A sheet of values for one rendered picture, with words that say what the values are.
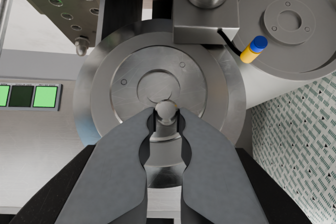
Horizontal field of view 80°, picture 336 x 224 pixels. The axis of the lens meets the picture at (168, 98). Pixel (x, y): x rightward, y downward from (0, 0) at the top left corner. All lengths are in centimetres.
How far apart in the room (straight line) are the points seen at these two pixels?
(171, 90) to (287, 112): 22
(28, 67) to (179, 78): 351
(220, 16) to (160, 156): 12
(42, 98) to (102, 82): 42
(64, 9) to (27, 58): 322
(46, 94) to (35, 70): 300
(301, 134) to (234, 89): 15
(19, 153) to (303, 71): 58
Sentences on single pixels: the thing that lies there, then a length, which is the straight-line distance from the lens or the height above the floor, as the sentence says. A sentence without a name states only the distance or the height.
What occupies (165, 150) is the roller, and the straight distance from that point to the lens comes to 16.
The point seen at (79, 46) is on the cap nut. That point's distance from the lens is 58.
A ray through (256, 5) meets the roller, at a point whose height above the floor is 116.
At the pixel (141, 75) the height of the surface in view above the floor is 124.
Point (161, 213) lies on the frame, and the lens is 53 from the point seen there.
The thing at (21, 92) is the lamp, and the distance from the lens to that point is 62.
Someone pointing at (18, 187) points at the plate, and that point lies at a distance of 61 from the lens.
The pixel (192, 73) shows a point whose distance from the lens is 16.
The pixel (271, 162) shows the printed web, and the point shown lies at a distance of 38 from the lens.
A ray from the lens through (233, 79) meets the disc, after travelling 18.
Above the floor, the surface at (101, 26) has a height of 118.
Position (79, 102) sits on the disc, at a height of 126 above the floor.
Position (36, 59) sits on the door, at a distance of 364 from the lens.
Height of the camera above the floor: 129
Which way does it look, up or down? 12 degrees down
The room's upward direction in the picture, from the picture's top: 179 degrees counter-clockwise
